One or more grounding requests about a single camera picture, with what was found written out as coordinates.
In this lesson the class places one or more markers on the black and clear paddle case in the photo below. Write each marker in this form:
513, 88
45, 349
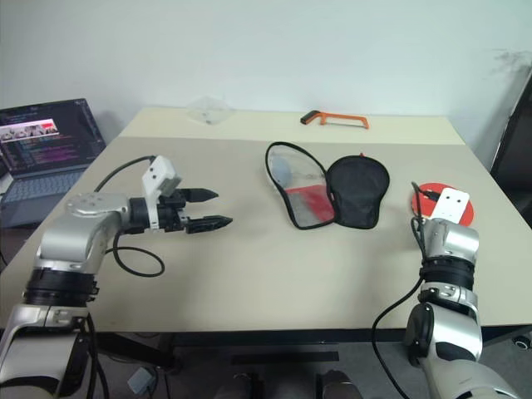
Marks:
357, 187

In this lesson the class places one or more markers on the grey open laptop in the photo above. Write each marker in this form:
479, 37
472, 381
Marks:
41, 137

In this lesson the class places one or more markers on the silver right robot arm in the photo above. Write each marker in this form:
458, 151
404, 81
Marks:
453, 241

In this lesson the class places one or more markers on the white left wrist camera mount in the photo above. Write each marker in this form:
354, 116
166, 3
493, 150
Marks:
160, 174

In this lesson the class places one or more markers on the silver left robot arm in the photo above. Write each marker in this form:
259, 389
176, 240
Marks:
75, 237

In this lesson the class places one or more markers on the black caster wheel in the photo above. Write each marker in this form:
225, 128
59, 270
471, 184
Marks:
523, 340

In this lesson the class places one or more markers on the red table tennis paddle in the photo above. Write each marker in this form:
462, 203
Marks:
411, 201

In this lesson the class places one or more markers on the grey power adapter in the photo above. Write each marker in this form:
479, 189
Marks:
141, 379

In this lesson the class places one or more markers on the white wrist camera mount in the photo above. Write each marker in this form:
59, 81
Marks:
160, 174
451, 203

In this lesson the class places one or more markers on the clear plastic container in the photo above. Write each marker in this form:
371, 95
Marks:
208, 112

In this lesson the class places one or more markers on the dark rounded shape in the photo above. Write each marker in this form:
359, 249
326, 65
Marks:
338, 384

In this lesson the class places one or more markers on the black chair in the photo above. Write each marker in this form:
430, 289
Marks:
517, 158

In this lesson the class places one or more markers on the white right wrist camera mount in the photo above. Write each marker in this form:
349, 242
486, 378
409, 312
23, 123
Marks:
451, 203

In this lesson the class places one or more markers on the black table frame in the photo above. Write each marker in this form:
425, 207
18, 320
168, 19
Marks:
249, 338

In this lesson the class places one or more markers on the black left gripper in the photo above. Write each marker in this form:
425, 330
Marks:
170, 214

